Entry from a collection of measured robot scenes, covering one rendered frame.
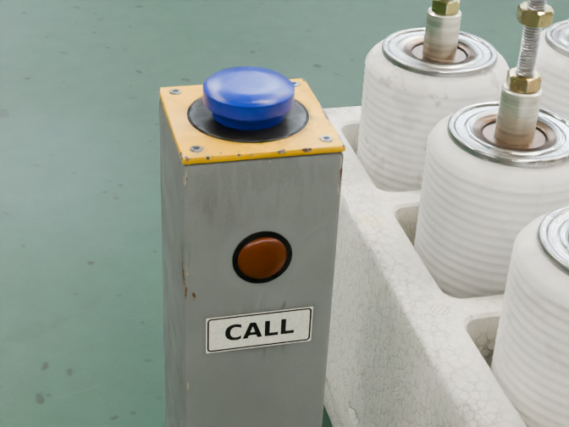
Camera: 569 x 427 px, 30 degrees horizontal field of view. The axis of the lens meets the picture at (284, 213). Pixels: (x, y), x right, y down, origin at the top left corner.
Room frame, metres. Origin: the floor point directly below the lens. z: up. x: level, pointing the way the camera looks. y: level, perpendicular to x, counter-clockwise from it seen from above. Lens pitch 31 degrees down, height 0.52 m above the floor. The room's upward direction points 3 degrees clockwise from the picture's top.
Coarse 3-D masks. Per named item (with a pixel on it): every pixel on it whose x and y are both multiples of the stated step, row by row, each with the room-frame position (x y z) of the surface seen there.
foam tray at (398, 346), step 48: (384, 192) 0.59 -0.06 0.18; (384, 240) 0.53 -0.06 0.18; (336, 288) 0.58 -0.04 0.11; (384, 288) 0.50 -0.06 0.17; (432, 288) 0.49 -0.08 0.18; (336, 336) 0.57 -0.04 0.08; (384, 336) 0.49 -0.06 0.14; (432, 336) 0.44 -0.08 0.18; (480, 336) 0.46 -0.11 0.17; (336, 384) 0.56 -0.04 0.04; (384, 384) 0.48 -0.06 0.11; (432, 384) 0.42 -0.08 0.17; (480, 384) 0.41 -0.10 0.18
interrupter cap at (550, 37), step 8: (560, 24) 0.71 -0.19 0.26; (568, 24) 0.71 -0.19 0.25; (552, 32) 0.69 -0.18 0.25; (560, 32) 0.70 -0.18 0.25; (568, 32) 0.70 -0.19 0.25; (552, 40) 0.68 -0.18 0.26; (560, 40) 0.68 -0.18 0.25; (568, 40) 0.68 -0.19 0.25; (552, 48) 0.67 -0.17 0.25; (560, 48) 0.67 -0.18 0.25; (568, 48) 0.67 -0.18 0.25; (568, 56) 0.66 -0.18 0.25
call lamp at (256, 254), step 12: (264, 240) 0.39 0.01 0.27; (276, 240) 0.39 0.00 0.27; (240, 252) 0.38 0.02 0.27; (252, 252) 0.38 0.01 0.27; (264, 252) 0.38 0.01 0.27; (276, 252) 0.39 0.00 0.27; (240, 264) 0.38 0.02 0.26; (252, 264) 0.38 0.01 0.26; (264, 264) 0.38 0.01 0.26; (276, 264) 0.39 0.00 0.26; (252, 276) 0.38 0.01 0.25; (264, 276) 0.39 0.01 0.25
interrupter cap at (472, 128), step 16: (464, 112) 0.56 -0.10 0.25; (480, 112) 0.56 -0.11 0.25; (496, 112) 0.56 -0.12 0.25; (544, 112) 0.57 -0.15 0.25; (448, 128) 0.54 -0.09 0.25; (464, 128) 0.54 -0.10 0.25; (480, 128) 0.54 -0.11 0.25; (544, 128) 0.55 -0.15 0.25; (560, 128) 0.55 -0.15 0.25; (464, 144) 0.52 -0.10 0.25; (480, 144) 0.52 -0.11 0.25; (496, 144) 0.52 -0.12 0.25; (512, 144) 0.53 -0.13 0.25; (528, 144) 0.53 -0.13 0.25; (544, 144) 0.53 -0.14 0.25; (560, 144) 0.53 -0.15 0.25; (496, 160) 0.51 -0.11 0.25; (512, 160) 0.50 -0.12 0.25; (528, 160) 0.50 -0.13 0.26; (544, 160) 0.50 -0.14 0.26; (560, 160) 0.51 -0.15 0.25
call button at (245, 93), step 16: (208, 80) 0.42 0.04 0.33; (224, 80) 0.42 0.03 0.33; (240, 80) 0.42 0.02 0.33; (256, 80) 0.42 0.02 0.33; (272, 80) 0.42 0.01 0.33; (288, 80) 0.43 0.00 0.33; (208, 96) 0.41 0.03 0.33; (224, 96) 0.41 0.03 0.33; (240, 96) 0.41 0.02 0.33; (256, 96) 0.41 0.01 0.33; (272, 96) 0.41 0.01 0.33; (288, 96) 0.41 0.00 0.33; (224, 112) 0.40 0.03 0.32; (240, 112) 0.40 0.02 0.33; (256, 112) 0.40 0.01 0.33; (272, 112) 0.41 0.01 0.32; (240, 128) 0.41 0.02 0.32; (256, 128) 0.41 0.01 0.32
